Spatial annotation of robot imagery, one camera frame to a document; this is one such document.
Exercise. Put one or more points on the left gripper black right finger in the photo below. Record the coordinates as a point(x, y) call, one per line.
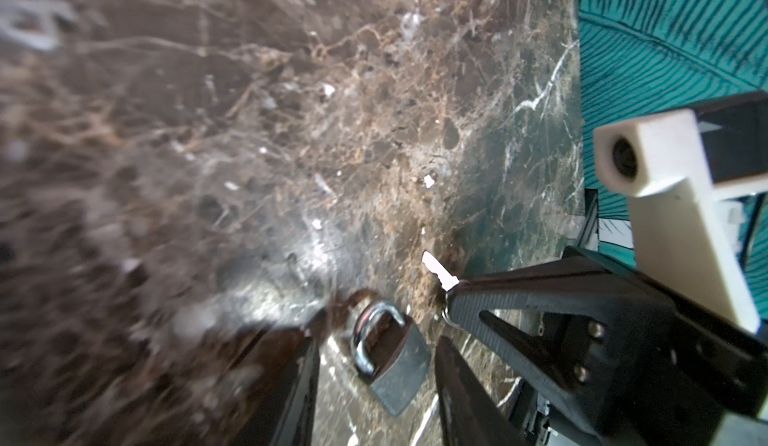
point(468, 414)

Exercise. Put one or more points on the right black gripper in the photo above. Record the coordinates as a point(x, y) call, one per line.
point(623, 352)

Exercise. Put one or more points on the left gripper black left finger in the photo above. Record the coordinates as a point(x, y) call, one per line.
point(286, 415)

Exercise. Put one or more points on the silver key with ring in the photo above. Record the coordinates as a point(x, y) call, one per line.
point(446, 279)

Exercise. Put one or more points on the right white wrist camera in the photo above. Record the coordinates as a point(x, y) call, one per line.
point(674, 167)

